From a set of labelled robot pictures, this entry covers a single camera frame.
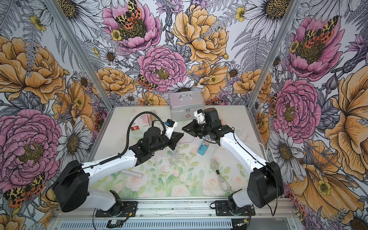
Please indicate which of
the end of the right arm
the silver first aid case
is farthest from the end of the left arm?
the silver first aid case

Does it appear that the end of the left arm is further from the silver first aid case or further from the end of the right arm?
the silver first aid case

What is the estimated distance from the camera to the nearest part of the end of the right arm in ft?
1.96
